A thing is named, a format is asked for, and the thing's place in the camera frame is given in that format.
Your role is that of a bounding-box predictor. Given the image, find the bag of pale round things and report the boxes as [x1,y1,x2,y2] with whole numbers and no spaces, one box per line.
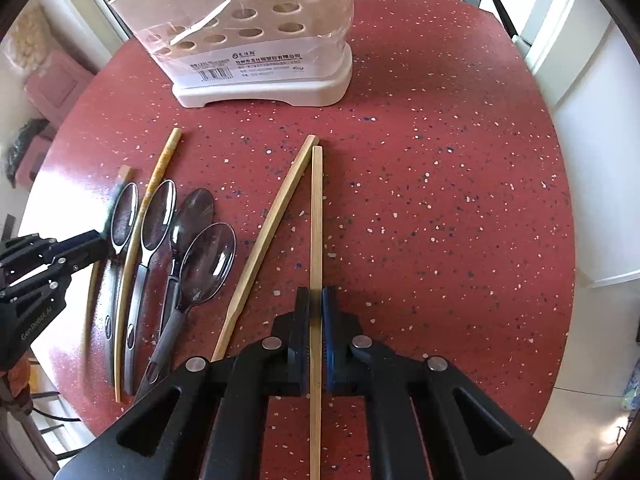
[0,10,56,72]

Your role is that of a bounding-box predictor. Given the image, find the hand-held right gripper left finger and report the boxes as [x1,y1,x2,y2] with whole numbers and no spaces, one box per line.
[55,286,313,480]

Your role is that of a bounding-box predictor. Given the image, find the pink plastic stool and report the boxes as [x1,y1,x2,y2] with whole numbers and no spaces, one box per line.
[24,52,96,126]

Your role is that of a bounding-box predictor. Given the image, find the beige plastic utensil holder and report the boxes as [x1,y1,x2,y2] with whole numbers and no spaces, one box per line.
[109,0,355,109]

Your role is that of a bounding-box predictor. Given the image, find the bamboo chopstick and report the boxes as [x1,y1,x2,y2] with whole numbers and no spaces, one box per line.
[211,135,320,363]
[114,128,182,403]
[310,146,323,480]
[84,165,137,346]

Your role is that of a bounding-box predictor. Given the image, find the black bag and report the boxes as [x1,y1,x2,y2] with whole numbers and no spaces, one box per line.
[0,119,51,188]

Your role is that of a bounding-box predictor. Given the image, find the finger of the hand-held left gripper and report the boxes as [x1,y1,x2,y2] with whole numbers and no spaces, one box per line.
[0,255,98,307]
[0,230,110,268]

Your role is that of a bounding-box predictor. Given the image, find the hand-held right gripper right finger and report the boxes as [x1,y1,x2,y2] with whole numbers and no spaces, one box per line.
[321,286,573,480]

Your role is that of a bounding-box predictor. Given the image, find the black slanted bar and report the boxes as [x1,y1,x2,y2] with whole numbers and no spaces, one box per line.
[486,0,522,42]

